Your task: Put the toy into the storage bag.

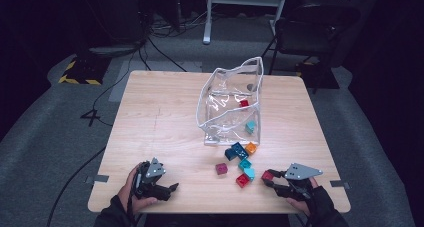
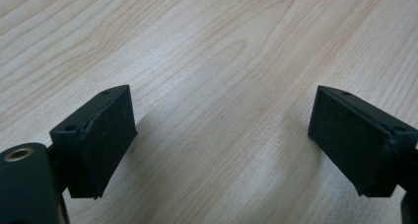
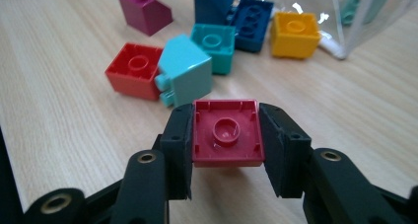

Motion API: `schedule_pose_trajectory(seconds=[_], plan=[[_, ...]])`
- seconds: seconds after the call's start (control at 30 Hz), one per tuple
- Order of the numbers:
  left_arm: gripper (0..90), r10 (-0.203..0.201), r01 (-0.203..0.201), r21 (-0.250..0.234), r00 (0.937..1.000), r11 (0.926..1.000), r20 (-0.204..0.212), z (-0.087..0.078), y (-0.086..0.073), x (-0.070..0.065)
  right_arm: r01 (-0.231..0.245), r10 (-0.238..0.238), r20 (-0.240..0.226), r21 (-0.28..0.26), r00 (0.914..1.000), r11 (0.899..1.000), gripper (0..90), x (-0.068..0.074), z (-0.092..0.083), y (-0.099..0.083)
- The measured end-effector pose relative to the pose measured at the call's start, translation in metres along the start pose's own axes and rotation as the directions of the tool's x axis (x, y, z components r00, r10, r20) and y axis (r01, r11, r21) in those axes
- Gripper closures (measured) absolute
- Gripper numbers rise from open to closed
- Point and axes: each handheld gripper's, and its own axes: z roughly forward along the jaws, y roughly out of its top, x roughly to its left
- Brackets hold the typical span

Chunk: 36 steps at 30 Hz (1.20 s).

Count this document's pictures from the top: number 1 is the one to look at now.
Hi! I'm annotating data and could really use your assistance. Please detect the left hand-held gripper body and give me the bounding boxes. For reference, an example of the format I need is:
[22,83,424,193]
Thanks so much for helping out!
[132,157,172,199]

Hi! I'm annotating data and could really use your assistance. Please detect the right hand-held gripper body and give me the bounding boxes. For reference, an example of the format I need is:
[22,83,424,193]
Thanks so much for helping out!
[281,162,324,202]

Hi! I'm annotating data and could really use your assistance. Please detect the orange building block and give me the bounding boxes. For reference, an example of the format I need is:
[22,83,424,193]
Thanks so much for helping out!
[244,142,258,156]

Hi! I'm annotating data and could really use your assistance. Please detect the blue long building block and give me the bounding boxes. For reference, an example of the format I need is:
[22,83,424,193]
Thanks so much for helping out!
[231,141,250,160]

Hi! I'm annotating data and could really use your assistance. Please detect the magenta building block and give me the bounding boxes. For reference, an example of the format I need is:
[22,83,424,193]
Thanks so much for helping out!
[215,162,229,176]

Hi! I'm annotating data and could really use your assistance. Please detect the clear plastic zipper bag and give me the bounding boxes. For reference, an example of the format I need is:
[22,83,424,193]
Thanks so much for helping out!
[195,56,265,147]

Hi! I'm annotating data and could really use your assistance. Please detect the person's left hand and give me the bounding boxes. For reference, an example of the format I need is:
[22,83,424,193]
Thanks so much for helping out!
[117,163,159,215]

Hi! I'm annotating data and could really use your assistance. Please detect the person's right hand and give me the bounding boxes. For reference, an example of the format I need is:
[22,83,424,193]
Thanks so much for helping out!
[285,177,320,217]

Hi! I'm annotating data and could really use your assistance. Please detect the grey tape strip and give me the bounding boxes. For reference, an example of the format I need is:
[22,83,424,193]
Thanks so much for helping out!
[329,179,351,190]
[84,174,110,185]

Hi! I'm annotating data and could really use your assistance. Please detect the black tape floor mark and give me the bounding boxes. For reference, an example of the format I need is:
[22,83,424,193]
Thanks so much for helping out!
[80,108,102,128]

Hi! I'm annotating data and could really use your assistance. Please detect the dark base with yellow stripes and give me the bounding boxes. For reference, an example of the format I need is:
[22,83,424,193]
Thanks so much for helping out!
[295,61,341,90]

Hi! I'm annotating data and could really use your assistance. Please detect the yellow black striped base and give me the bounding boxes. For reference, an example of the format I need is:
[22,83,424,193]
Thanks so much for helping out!
[58,55,112,86]

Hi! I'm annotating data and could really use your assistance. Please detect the black chair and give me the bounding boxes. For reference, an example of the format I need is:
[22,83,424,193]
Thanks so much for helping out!
[261,0,362,88]

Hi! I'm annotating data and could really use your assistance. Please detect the white metal stand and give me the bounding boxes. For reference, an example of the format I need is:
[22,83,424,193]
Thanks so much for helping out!
[202,0,290,45]

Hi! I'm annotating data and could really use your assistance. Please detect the dark equipment tower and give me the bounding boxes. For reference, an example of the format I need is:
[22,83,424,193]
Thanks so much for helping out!
[87,0,149,59]

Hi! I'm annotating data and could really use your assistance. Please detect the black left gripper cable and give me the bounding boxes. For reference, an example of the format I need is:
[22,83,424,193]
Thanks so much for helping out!
[125,173,142,227]

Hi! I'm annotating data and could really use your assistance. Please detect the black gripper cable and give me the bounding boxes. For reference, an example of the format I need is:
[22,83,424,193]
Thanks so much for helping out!
[125,173,142,227]
[302,186,318,227]

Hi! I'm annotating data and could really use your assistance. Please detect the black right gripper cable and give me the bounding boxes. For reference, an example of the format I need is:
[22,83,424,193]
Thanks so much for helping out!
[302,186,318,227]

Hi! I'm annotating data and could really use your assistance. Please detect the thick black floor cable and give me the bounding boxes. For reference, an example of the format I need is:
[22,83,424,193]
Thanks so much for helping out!
[45,146,108,227]

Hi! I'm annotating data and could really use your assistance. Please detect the thin black floor cable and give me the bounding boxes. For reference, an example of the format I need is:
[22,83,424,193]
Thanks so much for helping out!
[91,36,188,128]

